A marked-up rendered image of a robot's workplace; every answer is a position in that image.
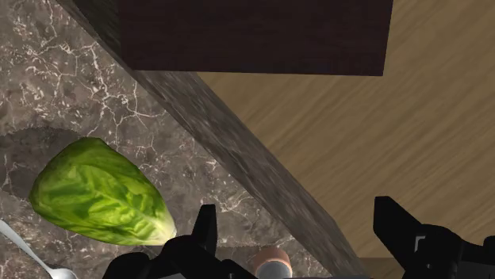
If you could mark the copper and silver cylinder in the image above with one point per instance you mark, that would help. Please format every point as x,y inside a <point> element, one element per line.
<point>272,264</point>

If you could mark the silver metal spoon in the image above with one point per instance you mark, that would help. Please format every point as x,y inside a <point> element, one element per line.
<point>29,253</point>

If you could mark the dark wooden robot stand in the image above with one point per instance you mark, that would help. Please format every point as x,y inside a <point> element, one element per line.
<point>255,34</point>

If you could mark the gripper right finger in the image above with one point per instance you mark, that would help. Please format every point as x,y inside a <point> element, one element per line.
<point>421,247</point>

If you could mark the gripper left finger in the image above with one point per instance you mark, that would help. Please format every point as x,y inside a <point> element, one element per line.
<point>195,251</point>

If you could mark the green lettuce head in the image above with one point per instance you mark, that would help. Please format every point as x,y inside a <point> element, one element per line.
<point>101,192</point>

